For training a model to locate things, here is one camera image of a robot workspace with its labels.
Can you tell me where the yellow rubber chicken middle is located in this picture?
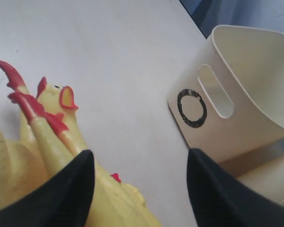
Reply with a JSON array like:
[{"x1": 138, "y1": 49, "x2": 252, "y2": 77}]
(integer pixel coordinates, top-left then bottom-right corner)
[{"x1": 18, "y1": 77, "x2": 164, "y2": 227}]

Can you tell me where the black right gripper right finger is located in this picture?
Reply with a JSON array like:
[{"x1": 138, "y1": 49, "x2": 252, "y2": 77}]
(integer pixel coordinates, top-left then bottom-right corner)
[{"x1": 187, "y1": 148, "x2": 284, "y2": 227}]

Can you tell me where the cream bin marked O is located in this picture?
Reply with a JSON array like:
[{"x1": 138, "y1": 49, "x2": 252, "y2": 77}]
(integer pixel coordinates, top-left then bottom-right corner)
[{"x1": 168, "y1": 25, "x2": 284, "y2": 162}]

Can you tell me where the cream bin marked X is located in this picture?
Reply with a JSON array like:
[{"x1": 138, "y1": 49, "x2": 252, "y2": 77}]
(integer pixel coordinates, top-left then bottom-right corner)
[{"x1": 221, "y1": 142, "x2": 284, "y2": 227}]

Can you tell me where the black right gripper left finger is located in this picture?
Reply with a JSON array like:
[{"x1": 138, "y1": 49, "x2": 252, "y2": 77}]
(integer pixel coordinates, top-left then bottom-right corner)
[{"x1": 0, "y1": 150, "x2": 95, "y2": 227}]

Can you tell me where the yellow chicken body headless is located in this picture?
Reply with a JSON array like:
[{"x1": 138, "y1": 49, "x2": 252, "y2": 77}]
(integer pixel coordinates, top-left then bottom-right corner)
[{"x1": 0, "y1": 60, "x2": 74, "y2": 211}]

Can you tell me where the white backdrop curtain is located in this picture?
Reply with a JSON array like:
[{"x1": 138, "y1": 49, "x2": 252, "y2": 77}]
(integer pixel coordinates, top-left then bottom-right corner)
[{"x1": 180, "y1": 0, "x2": 284, "y2": 38}]

